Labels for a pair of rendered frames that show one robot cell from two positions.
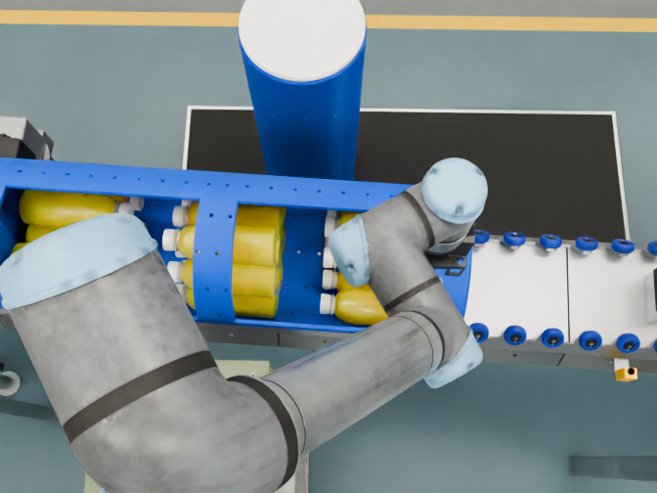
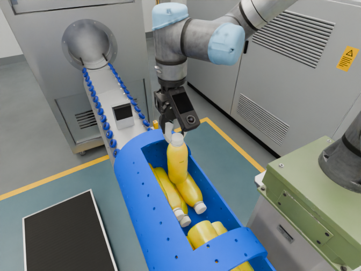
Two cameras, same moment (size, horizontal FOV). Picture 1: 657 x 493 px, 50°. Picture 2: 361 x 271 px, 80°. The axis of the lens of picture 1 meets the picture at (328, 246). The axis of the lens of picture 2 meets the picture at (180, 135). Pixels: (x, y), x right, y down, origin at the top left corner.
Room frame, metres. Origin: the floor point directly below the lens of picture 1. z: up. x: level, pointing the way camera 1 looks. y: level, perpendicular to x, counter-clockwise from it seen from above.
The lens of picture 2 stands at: (0.54, 0.29, 1.72)
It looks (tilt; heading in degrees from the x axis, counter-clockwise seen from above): 43 degrees down; 239
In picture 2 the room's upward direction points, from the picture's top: straight up
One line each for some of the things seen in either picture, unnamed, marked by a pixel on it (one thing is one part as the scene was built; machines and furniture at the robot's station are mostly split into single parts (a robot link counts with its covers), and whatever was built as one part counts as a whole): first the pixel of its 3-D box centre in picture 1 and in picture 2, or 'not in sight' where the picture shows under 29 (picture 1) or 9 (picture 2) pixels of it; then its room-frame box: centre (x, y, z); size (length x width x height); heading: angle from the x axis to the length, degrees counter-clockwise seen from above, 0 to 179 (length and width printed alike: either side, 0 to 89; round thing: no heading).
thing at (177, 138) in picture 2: not in sight; (177, 138); (0.30, -0.13, 1.26); 0.04 x 0.04 x 0.02
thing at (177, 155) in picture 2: not in sight; (177, 159); (0.30, -0.13, 1.16); 0.07 x 0.07 x 0.19
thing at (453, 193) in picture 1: (448, 201); (171, 34); (0.30, -0.14, 1.56); 0.09 x 0.08 x 0.11; 119
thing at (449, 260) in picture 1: (436, 241); (171, 94); (0.30, -0.15, 1.40); 0.09 x 0.08 x 0.12; 86
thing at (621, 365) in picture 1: (625, 360); (151, 126); (0.20, -0.61, 0.92); 0.08 x 0.03 x 0.05; 176
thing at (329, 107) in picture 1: (307, 118); not in sight; (0.91, 0.06, 0.59); 0.28 x 0.28 x 0.88
